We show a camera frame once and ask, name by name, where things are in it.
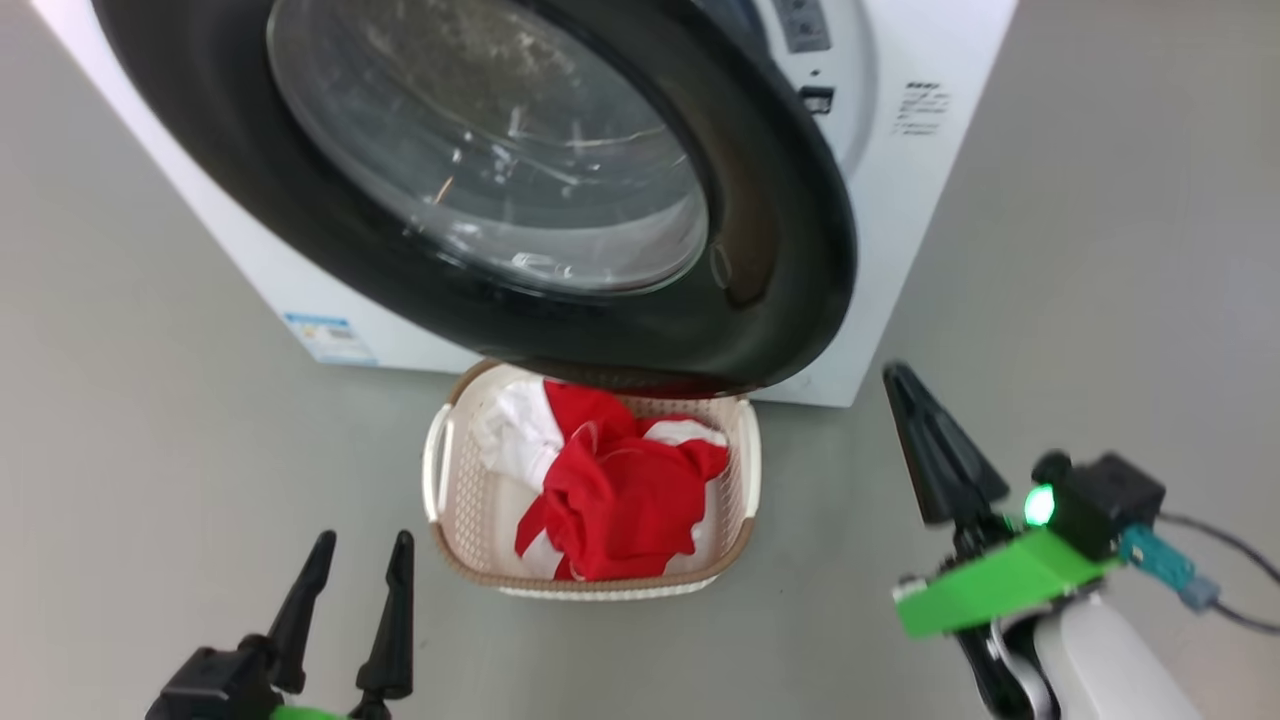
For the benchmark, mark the grey warning sticker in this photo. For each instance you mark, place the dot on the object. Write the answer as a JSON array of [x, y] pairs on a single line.
[[805, 22]]

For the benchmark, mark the cream laundry basket brown rim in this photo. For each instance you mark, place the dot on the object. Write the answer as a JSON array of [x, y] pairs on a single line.
[[470, 500]]

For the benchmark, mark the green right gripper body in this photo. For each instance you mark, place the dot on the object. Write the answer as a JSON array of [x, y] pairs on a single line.
[[990, 590]]

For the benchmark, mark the white front-load washing machine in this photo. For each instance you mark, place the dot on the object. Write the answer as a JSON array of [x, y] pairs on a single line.
[[900, 250]]

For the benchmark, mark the teal right camera connector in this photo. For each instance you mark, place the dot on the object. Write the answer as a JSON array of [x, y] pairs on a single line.
[[1160, 560]]

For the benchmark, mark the red and white garment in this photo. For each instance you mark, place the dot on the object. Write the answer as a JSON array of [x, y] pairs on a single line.
[[620, 500]]

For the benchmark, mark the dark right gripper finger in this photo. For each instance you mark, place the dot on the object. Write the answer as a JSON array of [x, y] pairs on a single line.
[[945, 460]]

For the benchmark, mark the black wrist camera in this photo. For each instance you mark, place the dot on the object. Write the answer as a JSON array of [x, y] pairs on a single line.
[[210, 685], [1110, 495]]

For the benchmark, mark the black round washer door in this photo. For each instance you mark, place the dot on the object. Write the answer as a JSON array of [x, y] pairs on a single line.
[[200, 120]]

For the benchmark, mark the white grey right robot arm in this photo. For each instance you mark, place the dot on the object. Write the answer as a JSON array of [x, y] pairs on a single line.
[[1110, 660]]

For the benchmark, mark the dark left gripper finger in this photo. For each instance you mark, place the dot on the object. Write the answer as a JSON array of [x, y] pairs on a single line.
[[303, 620], [392, 630]]

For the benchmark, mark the blue energy label sticker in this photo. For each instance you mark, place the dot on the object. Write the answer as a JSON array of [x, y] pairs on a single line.
[[330, 340]]

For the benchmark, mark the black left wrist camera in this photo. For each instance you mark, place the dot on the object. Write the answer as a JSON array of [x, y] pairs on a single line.
[[210, 685]]

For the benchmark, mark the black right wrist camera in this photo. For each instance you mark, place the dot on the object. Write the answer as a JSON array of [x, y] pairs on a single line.
[[1110, 495]]

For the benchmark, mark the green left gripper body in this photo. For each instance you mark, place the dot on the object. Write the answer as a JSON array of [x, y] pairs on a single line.
[[310, 714]]

